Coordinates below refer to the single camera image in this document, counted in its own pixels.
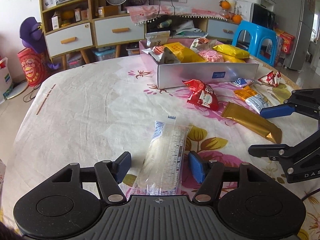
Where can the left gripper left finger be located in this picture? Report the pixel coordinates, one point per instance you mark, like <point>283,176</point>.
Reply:
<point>109,175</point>

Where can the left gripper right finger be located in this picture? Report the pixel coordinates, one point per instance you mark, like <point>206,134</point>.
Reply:
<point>209,175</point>

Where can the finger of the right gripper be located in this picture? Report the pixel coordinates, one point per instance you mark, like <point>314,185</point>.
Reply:
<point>277,111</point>
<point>277,151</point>

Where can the gold bar wrapper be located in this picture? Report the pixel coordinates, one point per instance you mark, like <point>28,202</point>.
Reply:
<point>253,122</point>

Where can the clear white bread roll packet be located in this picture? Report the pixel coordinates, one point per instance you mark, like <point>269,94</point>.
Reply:
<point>161,173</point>

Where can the clear cracker packet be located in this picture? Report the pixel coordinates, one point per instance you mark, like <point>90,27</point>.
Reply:
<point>210,55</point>

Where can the white pecan kernels packet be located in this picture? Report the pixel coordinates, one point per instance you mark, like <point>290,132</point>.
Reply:
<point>162,55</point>

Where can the orange white snack packet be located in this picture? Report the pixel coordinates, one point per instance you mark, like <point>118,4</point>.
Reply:
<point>252,98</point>

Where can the small red white packet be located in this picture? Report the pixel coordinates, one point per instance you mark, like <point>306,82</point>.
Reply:
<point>273,79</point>

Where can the blue white small packet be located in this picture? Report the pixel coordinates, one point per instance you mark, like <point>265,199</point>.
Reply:
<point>242,82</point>

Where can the floral tablecloth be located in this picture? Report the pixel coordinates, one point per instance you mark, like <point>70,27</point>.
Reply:
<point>100,110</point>

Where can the red snack packet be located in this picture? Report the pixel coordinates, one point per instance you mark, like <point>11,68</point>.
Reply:
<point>202,95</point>

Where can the yellow snack bag right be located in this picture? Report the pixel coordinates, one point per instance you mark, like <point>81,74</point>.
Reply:
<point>232,51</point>

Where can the yellow snack bag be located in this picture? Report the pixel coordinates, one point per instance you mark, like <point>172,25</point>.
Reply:
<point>183,53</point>
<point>232,51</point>

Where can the blue plastic stool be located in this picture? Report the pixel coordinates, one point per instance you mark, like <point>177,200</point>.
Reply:
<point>258,35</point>

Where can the microwave oven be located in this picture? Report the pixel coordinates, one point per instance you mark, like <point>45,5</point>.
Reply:
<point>255,13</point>

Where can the yellow snack bag left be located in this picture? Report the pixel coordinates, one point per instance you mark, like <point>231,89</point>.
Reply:
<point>183,53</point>

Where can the orange fruit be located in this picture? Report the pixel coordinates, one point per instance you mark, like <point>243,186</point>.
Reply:
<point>225,5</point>
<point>237,18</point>

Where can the pink and silver cardboard box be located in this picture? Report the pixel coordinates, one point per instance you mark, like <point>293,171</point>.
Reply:
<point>173,75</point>

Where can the silver refrigerator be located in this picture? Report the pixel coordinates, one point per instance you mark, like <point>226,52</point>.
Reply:
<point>295,17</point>

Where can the red round container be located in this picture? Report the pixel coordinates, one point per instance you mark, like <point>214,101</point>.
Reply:
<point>34,66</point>

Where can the purple plush toy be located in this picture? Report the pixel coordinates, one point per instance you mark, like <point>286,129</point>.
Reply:
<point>32,35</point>

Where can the pink floral cabinet cloth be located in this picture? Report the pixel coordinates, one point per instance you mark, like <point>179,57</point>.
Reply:
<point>148,13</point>

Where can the wooden cabinet with drawers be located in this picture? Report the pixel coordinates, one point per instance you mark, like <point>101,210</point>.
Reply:
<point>76,26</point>

